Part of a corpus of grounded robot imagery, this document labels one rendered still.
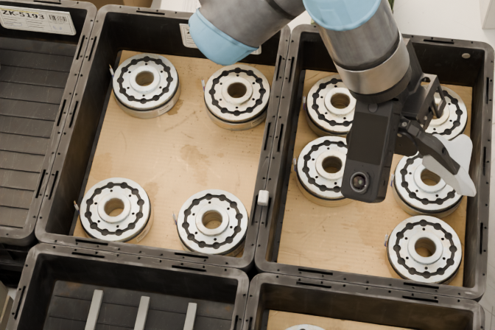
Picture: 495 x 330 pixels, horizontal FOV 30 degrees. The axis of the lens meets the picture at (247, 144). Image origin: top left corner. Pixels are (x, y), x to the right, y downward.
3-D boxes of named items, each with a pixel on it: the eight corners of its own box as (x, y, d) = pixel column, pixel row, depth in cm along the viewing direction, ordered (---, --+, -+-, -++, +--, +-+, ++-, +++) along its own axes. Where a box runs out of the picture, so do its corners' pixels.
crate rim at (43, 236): (102, 12, 145) (99, 2, 142) (292, 31, 141) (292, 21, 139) (34, 247, 126) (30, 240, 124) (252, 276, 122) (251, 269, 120)
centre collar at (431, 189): (412, 163, 134) (412, 161, 134) (446, 163, 134) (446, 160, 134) (414, 194, 132) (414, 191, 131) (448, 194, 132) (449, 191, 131)
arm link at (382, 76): (383, 76, 92) (313, 65, 96) (395, 104, 95) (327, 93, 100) (412, 20, 95) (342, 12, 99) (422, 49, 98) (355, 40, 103)
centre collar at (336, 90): (324, 88, 141) (324, 85, 141) (356, 89, 141) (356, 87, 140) (323, 116, 139) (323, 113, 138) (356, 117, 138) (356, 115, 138)
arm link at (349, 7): (360, -78, 90) (380, -24, 84) (390, 0, 98) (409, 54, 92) (285, -47, 91) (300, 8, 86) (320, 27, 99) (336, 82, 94)
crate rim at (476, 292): (292, 31, 141) (292, 22, 139) (492, 51, 138) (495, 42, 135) (253, 276, 122) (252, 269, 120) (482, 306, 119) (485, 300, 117)
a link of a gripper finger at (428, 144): (469, 162, 103) (412, 116, 101) (464, 174, 103) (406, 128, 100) (443, 169, 107) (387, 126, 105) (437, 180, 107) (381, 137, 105)
